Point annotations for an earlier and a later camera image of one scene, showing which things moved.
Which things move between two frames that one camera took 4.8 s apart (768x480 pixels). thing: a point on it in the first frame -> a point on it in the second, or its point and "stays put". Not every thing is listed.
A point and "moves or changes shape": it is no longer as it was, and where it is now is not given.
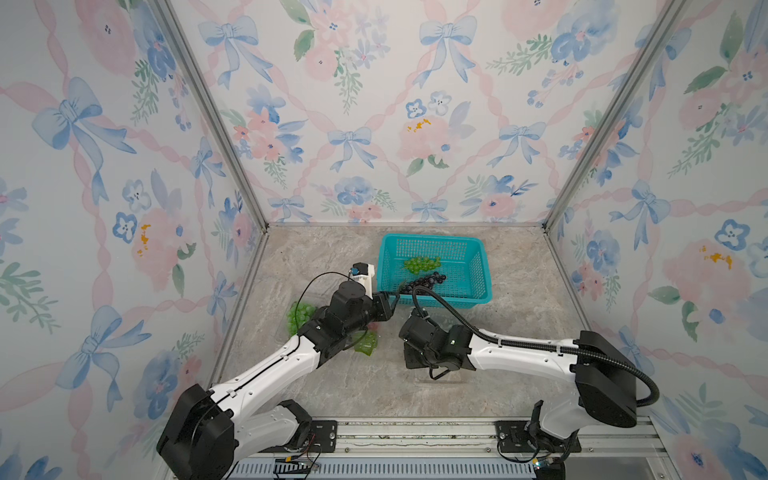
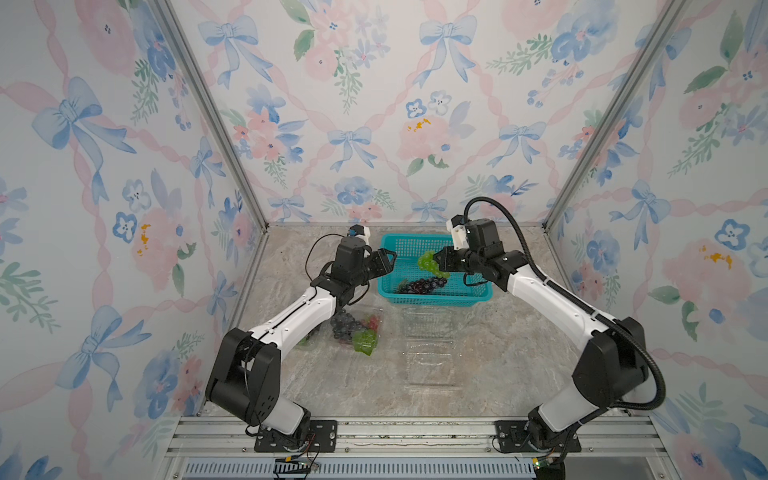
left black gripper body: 377,309 -> 372,267
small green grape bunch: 419,264 moves or changes shape
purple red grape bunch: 429,281 stays put
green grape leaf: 368,344 stays put
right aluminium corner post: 671,16 stays put
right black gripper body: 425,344 -> 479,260
